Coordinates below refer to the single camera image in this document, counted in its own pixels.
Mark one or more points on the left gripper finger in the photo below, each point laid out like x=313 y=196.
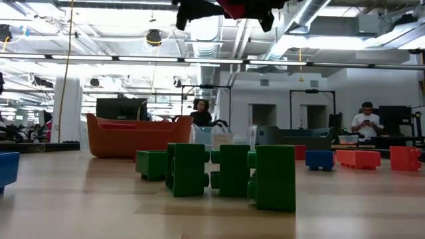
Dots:
x=267 y=10
x=199 y=8

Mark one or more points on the small orange plastic brick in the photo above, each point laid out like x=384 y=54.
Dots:
x=403 y=158

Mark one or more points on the person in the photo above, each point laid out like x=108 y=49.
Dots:
x=201 y=117
x=367 y=127

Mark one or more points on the teal plastic bin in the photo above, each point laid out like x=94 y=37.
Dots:
x=282 y=136

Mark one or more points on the black monitor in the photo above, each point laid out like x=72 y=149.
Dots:
x=121 y=109
x=395 y=121

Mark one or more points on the clear plastic bin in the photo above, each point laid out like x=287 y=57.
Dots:
x=202 y=136

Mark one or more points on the orange plastic bin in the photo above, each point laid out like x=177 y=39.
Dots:
x=139 y=139

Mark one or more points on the clear storage tub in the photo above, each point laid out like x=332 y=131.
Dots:
x=348 y=139

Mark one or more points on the long green plastic brick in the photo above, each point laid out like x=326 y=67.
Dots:
x=275 y=179

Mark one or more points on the silver ventilation duct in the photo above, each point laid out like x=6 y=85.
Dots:
x=308 y=13

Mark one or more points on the black gantry frame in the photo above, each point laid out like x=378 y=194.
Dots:
x=312 y=90
x=206 y=86

